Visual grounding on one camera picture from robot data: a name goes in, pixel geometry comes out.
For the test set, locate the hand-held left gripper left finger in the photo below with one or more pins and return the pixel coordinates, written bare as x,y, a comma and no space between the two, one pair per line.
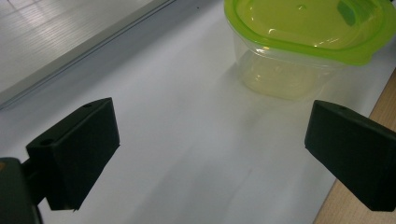
81,155

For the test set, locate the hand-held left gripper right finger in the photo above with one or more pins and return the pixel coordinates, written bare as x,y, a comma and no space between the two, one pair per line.
355,155

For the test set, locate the clear container with green lid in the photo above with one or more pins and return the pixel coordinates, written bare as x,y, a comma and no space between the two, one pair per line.
299,31

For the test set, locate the wooden table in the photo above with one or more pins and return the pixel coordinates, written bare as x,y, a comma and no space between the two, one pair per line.
351,205

